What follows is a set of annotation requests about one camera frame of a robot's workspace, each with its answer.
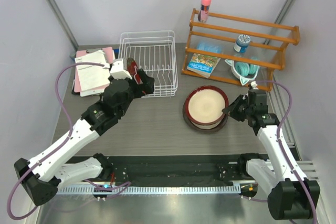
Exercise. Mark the dark red patterned plate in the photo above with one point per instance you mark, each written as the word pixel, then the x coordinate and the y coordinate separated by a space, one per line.
pixel 132 68

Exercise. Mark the brown rimmed cream plate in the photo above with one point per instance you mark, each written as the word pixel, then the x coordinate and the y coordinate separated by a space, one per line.
pixel 204 128

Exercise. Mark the blue lidded jar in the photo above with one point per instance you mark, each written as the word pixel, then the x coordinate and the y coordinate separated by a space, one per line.
pixel 242 42

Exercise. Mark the pink clipboard folder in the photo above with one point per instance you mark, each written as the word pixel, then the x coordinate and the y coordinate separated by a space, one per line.
pixel 108 54

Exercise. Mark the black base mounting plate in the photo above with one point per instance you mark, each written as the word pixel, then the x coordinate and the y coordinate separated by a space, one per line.
pixel 176 171

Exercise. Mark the white slotted cable duct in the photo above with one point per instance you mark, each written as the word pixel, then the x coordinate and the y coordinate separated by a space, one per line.
pixel 86 189

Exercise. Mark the dark red cream plate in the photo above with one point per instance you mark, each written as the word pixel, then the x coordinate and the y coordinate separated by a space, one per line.
pixel 204 105

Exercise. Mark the orange wooden shelf rack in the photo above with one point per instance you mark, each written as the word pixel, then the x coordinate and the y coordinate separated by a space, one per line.
pixel 268 46

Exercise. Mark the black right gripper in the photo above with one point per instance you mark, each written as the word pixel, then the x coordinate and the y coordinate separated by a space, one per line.
pixel 232 109

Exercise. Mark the pink capped bottle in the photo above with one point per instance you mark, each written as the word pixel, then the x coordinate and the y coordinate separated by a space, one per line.
pixel 204 11

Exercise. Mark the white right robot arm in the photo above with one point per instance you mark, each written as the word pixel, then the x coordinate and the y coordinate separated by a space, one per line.
pixel 291 195

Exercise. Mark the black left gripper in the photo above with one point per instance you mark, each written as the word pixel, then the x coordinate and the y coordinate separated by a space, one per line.
pixel 147 85

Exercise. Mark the white wire dish rack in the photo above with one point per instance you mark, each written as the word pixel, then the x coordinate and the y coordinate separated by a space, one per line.
pixel 154 52

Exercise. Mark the dark blue notebook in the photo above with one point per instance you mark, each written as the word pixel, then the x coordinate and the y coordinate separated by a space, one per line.
pixel 116 54

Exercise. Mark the clear blue plastic box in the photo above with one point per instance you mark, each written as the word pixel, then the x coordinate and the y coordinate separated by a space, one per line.
pixel 209 47

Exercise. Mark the blue paperback book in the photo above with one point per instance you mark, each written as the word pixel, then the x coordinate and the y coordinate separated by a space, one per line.
pixel 203 65

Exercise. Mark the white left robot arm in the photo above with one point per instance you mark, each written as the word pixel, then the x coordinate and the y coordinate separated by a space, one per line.
pixel 43 175

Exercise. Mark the teal cat ear headphones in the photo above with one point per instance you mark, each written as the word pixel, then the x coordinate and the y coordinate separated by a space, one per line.
pixel 244 72

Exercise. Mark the white manual booklet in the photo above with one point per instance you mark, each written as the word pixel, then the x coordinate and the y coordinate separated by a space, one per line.
pixel 93 79

